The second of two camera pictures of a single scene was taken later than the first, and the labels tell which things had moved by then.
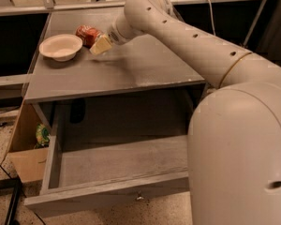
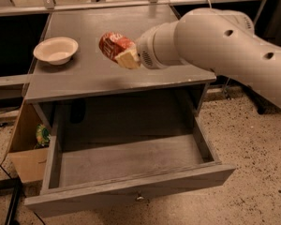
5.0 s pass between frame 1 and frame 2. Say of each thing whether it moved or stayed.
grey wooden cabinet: stayed
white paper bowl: moved
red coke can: moved
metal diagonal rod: stayed
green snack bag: stayed
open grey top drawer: stayed
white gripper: moved
